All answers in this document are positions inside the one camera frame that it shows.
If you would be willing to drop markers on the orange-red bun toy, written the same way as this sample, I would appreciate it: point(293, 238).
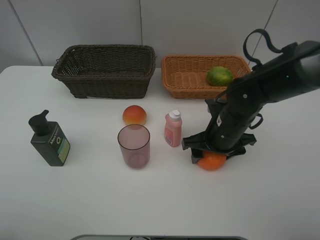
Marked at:
point(134, 114)

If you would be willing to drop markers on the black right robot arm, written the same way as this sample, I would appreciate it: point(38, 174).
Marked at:
point(295, 72)

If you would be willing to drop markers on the orange tangerine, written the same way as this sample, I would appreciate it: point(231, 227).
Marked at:
point(212, 161)

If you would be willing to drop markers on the dark green pump bottle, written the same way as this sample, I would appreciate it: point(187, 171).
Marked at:
point(49, 140)

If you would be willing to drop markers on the dark brown wicker basket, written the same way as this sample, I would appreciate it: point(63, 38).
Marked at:
point(107, 71)

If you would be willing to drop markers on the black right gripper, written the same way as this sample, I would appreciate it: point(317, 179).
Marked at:
point(224, 135)

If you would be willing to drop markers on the translucent purple plastic cup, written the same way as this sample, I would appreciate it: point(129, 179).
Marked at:
point(134, 143)

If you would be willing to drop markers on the pink dish soap bottle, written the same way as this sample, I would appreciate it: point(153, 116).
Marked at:
point(173, 128)

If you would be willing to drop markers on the orange wicker basket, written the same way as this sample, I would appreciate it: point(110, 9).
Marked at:
point(185, 76)

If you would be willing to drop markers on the green lime fruit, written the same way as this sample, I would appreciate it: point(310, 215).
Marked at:
point(219, 76)

